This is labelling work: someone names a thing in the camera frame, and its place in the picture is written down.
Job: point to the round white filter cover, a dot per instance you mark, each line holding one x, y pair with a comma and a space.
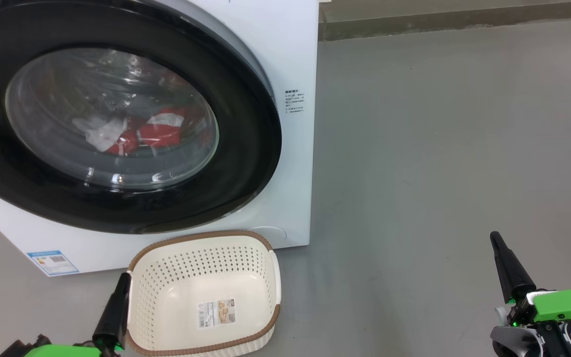
268, 235

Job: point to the black round glass washer door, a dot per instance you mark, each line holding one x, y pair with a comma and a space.
246, 148

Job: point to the white product label sticker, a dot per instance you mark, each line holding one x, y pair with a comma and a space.
216, 313

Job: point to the blue energy label sticker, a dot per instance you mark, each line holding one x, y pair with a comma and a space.
53, 263

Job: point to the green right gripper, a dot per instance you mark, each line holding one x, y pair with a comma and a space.
568, 305

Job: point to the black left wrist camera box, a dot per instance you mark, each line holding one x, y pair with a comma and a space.
23, 347

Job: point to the white front-load washing machine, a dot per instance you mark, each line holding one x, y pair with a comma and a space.
290, 173

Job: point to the cream perforated laundry basket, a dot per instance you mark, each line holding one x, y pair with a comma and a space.
176, 297

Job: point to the black warning text label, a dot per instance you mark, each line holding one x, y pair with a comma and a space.
295, 101

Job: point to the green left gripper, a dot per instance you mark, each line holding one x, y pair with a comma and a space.
62, 351

